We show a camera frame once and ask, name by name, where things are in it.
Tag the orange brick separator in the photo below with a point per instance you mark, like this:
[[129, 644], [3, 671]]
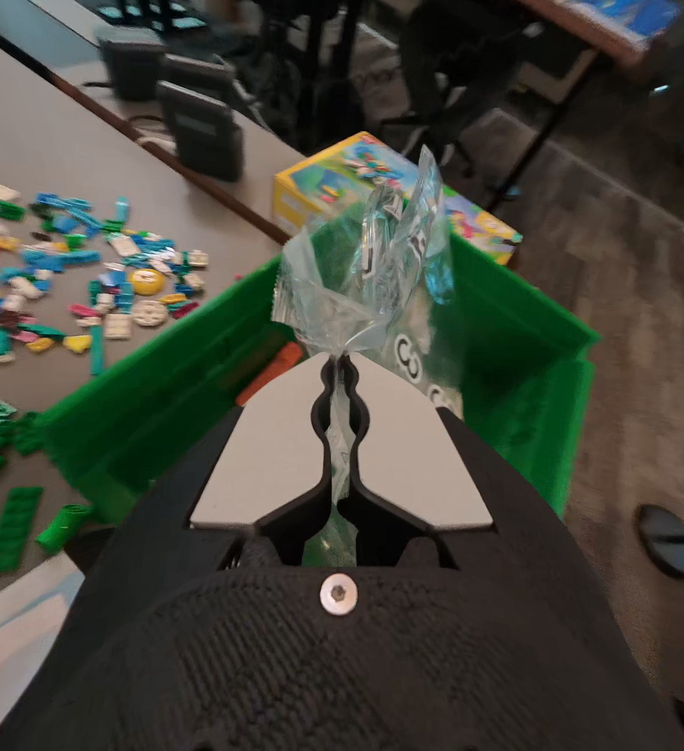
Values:
[[271, 372]]

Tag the black battery charger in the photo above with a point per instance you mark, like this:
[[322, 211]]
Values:
[[130, 64], [201, 73], [201, 132]]

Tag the clear plastic bag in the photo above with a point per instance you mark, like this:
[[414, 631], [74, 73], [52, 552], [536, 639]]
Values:
[[418, 352], [342, 293]]

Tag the black office chair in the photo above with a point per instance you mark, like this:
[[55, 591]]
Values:
[[435, 70]]

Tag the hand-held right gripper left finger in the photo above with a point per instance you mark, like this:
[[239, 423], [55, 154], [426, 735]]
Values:
[[265, 463]]

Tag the pile of mixed small lego pieces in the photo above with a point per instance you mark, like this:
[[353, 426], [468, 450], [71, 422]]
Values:
[[83, 276]]

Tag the black round stand base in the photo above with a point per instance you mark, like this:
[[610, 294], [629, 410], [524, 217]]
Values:
[[670, 540]]

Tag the green plastic bin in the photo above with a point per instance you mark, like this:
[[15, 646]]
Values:
[[494, 364], [573, 446]]

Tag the yellow lego box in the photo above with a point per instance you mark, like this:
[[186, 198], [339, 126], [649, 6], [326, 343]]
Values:
[[306, 193]]

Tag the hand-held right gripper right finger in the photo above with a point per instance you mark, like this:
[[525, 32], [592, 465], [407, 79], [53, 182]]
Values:
[[418, 463]]

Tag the blue lego box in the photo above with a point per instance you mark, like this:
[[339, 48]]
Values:
[[629, 14]]

